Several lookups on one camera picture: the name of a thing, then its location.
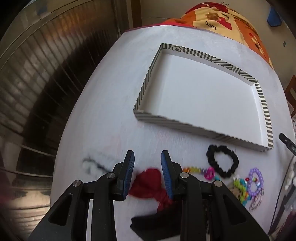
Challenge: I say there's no red black hair bow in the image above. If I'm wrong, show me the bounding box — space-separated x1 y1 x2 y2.
129 168 173 212

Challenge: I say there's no white fluffy scrunchie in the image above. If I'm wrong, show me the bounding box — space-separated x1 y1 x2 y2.
82 155 115 177

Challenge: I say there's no rainbow bead bracelet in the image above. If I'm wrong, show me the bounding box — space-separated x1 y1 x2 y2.
182 166 220 182

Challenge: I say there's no black scrunchie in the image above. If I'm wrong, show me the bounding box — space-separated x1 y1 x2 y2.
206 145 239 179

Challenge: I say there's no purple bead bracelet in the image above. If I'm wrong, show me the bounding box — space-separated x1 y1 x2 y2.
246 167 265 197

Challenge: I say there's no colourful flower bead bracelet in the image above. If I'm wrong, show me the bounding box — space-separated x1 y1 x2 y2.
231 177 250 207

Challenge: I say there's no pink white woven bracelet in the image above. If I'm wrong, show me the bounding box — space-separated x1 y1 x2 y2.
248 188 265 212

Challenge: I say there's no wooden chair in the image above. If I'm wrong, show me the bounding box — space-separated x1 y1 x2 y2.
285 75 296 114

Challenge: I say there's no striped black white tray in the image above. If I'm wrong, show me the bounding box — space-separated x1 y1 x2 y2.
133 43 274 151

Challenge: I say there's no blue hanging cloth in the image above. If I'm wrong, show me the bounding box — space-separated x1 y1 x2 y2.
267 7 282 28

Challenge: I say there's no orange patterned blanket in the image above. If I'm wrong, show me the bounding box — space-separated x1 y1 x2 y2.
163 2 273 67

